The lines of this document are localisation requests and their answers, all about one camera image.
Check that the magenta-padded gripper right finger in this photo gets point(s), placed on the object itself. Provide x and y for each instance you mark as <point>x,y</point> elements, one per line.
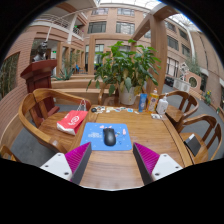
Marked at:
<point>165,165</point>

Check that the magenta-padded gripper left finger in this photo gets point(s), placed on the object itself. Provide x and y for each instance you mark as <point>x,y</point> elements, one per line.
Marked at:
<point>56,164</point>

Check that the black computer mouse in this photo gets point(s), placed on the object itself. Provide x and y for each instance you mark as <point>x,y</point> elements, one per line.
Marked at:
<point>109,137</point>

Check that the blue cartoon mouse pad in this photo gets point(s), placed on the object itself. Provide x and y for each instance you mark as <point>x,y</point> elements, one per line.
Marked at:
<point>93,138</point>

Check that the black notebook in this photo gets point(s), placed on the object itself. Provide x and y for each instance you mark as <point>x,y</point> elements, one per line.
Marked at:
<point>192,145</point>

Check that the wooden armchair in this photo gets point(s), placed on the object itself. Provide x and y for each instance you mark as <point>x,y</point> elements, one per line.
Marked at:
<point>176,113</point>
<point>8,153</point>
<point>33,123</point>
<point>101,96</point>
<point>190,138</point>

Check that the red paper bag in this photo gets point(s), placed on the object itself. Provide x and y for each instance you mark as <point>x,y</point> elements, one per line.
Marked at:
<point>71,121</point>

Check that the clear plastic packet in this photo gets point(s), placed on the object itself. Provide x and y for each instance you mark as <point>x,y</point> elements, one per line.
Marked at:
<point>156,116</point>

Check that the white pump bottle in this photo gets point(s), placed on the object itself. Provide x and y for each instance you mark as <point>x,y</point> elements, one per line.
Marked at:
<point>162,106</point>

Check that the small white sticker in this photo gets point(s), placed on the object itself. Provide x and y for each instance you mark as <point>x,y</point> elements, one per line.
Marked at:
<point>136,112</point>

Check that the yellow dish soap bottle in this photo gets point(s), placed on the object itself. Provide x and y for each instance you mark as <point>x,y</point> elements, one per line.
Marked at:
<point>153,102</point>

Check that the blue sticker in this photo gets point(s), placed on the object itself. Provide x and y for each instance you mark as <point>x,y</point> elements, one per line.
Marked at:
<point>130,110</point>

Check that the small black round object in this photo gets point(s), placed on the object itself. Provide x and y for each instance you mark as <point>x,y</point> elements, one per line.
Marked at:
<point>94,109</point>

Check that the blue squeeze tube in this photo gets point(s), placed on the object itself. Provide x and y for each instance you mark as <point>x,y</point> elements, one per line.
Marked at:
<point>142,102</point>

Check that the pink sticker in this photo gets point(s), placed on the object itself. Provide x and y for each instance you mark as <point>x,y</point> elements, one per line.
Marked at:
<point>117,109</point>

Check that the pale yellow sticker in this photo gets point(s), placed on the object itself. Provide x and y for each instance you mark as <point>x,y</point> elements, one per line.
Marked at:
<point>110,109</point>

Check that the spiky green agave plant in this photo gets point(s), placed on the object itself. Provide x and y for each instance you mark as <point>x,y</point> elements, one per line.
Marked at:
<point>65,75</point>

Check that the white outdoor statue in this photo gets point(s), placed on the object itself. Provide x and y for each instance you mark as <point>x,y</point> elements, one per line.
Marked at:
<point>184,71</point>

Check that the green plant in white pot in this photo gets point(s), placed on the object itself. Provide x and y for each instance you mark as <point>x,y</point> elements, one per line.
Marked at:
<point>126,66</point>

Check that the dark bust statue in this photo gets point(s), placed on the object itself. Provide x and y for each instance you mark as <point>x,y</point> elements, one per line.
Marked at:
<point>40,52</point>

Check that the dark red wooden pedestal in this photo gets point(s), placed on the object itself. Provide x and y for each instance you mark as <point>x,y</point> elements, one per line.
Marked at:
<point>38,71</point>

